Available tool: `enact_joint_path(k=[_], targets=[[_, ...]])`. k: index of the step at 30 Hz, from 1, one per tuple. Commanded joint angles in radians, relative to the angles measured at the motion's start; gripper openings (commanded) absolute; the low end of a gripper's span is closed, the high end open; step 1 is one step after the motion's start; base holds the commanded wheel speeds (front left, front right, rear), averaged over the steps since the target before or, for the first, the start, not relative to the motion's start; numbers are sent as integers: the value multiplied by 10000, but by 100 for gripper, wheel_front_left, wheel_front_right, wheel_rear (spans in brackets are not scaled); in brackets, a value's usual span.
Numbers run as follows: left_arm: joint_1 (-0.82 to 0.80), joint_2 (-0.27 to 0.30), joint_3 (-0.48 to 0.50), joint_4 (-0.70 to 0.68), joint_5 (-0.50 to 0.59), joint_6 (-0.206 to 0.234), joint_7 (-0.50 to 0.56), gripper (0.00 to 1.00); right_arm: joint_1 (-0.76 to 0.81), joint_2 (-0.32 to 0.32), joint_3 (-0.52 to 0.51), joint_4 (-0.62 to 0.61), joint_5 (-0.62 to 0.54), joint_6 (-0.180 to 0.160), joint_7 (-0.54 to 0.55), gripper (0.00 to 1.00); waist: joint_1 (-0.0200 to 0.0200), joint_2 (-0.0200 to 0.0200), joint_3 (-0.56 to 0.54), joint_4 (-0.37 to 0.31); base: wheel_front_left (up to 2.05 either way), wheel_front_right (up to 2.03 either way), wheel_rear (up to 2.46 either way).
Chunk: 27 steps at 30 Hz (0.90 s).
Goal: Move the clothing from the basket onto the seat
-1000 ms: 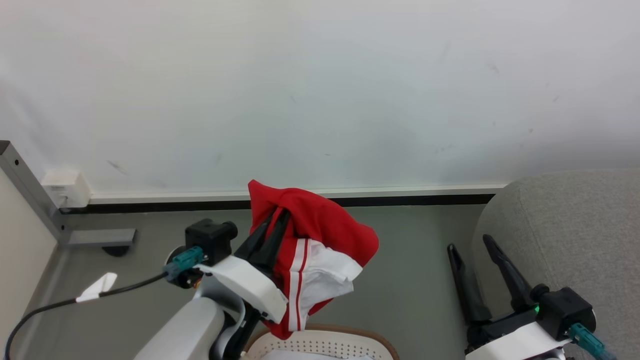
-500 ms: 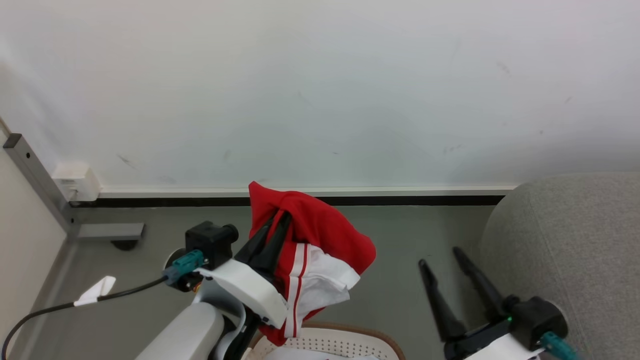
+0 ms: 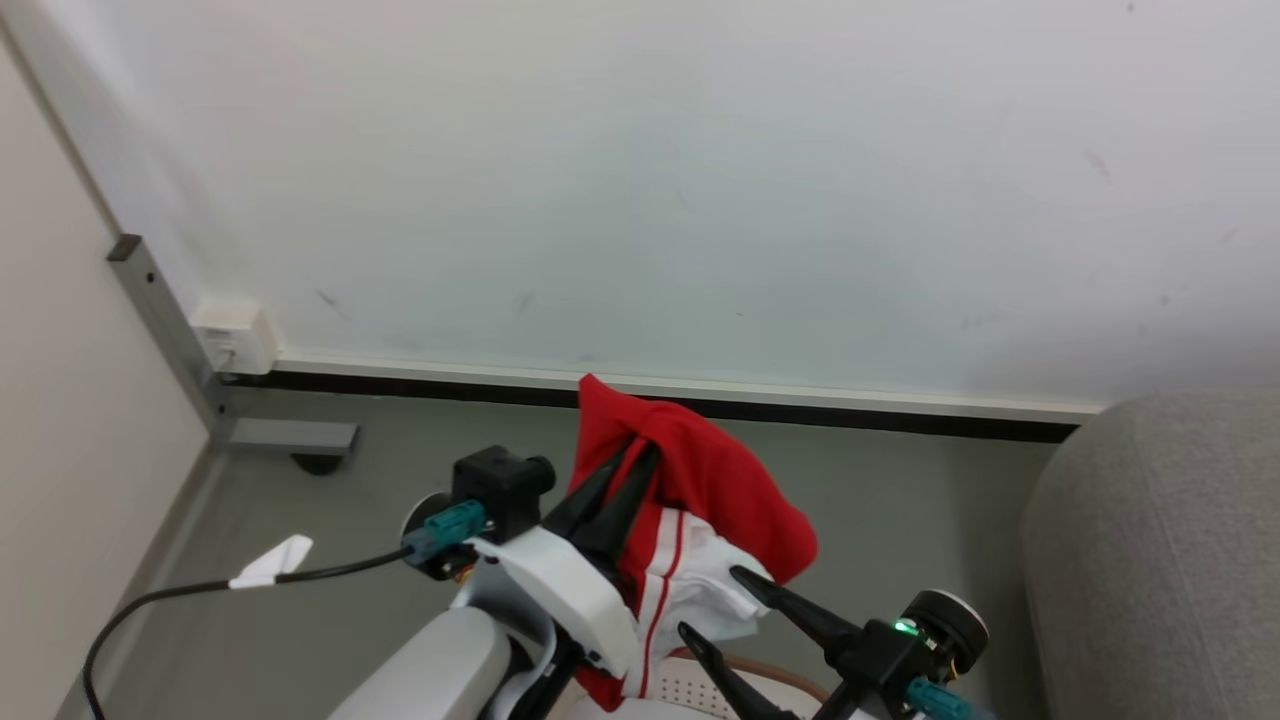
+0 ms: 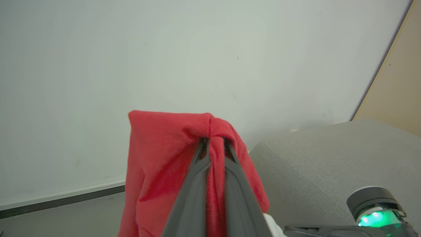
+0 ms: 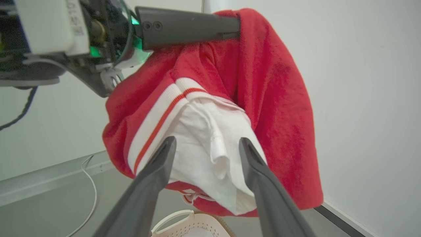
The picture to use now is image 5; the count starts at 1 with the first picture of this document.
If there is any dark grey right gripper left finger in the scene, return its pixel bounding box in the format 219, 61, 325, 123
93, 137, 177, 237

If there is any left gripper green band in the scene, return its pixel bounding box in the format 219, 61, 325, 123
67, 0, 241, 97

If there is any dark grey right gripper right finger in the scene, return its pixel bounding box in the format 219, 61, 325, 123
239, 137, 316, 237

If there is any red garment with white lining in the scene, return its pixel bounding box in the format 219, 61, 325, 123
102, 8, 324, 217

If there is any white laundry basket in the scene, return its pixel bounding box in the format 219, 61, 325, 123
151, 210, 235, 237

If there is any white and black baseboard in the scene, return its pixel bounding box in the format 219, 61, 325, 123
314, 201, 379, 237

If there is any thin white cable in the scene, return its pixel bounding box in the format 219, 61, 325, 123
65, 155, 98, 237

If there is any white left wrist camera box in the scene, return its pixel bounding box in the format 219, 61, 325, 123
14, 0, 90, 56

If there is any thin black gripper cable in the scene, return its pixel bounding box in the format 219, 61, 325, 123
0, 86, 38, 131

